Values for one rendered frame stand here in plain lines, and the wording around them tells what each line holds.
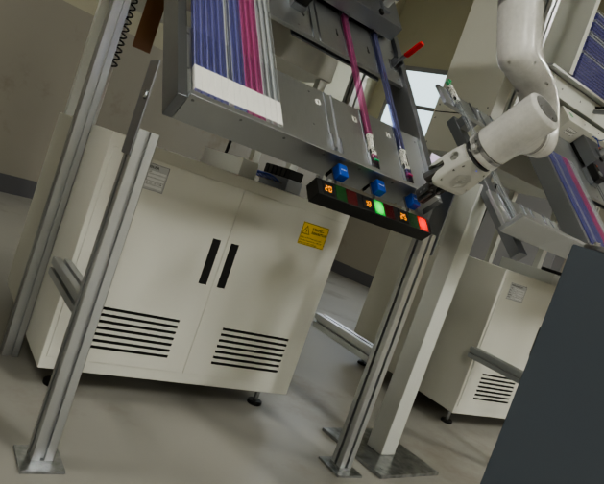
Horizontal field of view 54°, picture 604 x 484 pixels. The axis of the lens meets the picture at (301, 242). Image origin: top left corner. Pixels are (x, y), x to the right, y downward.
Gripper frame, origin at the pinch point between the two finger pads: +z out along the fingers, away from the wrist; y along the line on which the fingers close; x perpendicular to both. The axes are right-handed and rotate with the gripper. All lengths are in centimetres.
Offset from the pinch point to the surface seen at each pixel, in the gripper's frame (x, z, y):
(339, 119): 16.0, 3.9, -19.4
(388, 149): 13.7, 4.0, -4.4
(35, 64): 232, 234, -43
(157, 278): -6, 53, -40
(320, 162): 2.3, 5.5, -25.9
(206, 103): 2, 2, -55
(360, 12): 56, 0, -8
